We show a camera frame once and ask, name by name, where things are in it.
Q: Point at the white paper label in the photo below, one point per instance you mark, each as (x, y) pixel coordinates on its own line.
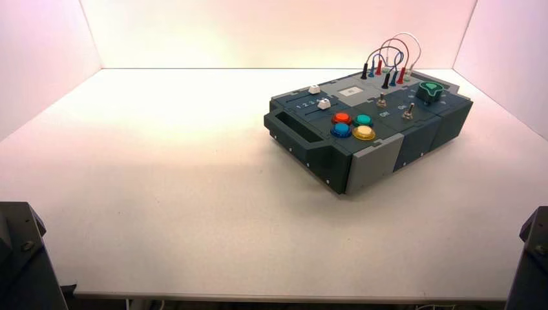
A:
(350, 91)

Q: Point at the white slider knob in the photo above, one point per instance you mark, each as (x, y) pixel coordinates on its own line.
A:
(324, 103)
(314, 89)

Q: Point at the green rotary knob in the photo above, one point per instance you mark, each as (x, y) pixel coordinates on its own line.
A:
(430, 91)

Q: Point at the blue round push button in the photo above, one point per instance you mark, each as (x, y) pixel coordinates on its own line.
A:
(341, 130)

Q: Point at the dark blue grey control box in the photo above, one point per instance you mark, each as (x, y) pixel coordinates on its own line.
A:
(372, 158)

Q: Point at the red round push button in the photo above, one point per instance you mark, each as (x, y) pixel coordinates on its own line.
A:
(341, 118)

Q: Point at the metal toggle switch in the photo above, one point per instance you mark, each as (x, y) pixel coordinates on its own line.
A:
(381, 102)
(409, 112)

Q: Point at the yellow round push button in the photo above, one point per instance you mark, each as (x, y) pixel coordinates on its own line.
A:
(364, 133)

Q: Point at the teal round push button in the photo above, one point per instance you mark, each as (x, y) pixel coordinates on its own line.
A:
(363, 119)

